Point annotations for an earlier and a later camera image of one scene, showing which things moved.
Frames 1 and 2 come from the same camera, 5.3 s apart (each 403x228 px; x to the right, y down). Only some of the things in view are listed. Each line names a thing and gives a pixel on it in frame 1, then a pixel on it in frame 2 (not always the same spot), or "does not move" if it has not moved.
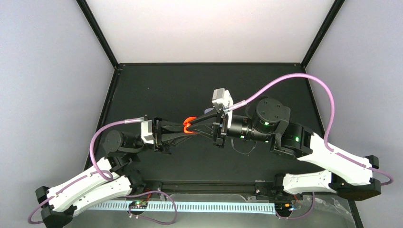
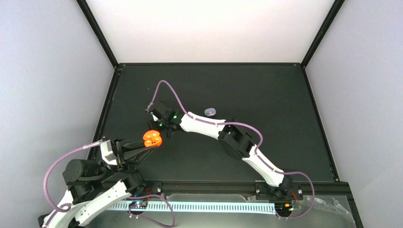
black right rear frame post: (334, 11) does not move
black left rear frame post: (98, 32) does not move
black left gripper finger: (173, 138) -> (138, 155)
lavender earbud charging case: (206, 110) does not move
